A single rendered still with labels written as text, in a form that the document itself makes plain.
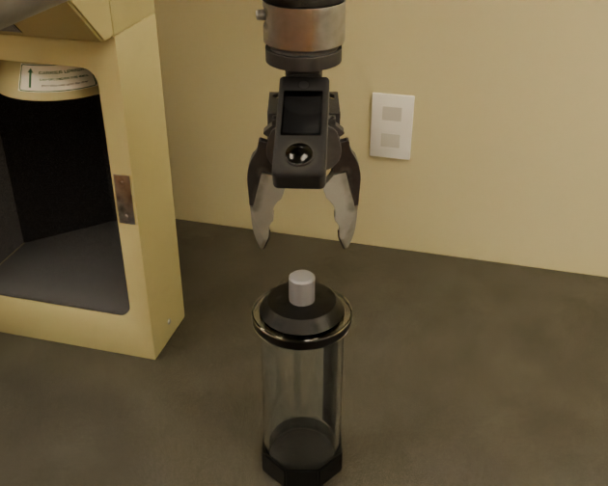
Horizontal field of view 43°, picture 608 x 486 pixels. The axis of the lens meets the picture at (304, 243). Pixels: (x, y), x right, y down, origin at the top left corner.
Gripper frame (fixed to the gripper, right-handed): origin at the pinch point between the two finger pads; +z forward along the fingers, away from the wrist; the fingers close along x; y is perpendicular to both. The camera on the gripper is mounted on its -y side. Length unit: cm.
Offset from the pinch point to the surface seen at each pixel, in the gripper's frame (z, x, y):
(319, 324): 7.4, -1.6, -4.1
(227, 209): 29, 15, 61
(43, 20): -19.1, 27.8, 14.7
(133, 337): 27.3, 24.4, 19.2
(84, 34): -17.5, 23.9, 15.3
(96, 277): 23.1, 31.4, 28.8
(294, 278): 3.7, 1.0, -0.9
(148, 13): -16.6, 19.1, 27.1
